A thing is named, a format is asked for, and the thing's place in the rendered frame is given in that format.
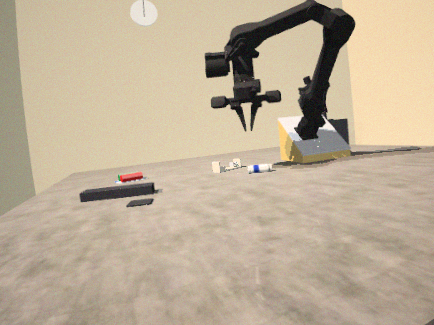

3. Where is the white and blue battery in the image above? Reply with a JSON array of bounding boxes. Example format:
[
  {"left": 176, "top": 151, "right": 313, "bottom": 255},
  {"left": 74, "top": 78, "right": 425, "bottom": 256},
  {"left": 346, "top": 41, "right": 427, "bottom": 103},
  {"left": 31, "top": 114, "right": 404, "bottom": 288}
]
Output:
[{"left": 248, "top": 164, "right": 273, "bottom": 173}]

